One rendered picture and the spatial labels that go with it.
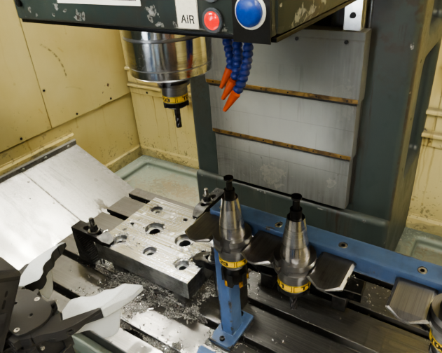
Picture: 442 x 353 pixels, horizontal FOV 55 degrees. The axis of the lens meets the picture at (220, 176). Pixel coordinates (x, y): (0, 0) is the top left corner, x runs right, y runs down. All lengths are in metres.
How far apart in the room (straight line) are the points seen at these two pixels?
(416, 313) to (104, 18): 0.55
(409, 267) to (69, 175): 1.48
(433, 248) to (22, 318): 1.47
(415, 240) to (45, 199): 1.40
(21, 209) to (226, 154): 0.80
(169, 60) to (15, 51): 1.13
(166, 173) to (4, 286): 1.77
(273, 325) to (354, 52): 0.66
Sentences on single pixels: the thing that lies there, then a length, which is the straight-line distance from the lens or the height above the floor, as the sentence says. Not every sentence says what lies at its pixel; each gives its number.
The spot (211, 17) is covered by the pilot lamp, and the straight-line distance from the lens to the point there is 0.49.
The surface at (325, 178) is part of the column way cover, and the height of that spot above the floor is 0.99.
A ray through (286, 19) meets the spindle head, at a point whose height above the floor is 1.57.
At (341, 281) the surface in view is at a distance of 0.63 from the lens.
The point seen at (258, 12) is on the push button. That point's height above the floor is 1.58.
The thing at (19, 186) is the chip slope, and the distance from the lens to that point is 1.83.
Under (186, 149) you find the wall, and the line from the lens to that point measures 2.10.
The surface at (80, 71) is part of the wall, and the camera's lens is 1.99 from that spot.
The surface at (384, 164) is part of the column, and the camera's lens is 1.25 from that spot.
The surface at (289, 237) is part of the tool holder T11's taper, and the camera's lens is 0.61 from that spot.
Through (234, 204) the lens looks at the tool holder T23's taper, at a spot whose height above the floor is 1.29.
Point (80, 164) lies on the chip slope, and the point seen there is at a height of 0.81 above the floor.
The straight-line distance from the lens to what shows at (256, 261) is 0.65.
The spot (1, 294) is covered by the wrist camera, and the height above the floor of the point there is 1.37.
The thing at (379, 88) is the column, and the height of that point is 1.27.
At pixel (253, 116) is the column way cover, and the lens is 1.30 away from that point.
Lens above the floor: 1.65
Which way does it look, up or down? 31 degrees down
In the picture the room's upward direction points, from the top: 5 degrees counter-clockwise
